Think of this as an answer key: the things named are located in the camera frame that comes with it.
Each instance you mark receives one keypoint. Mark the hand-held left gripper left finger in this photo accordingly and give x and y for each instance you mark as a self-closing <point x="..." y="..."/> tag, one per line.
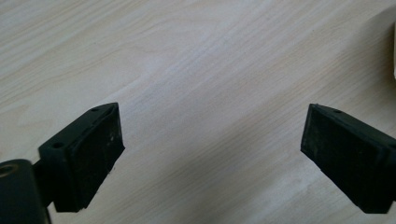
<point x="82" y="155"/>

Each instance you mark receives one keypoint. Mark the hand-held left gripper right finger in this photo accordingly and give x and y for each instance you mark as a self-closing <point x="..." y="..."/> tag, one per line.
<point x="348" y="155"/>

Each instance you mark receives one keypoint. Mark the white object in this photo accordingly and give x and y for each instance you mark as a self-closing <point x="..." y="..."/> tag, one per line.
<point x="394" y="53"/>

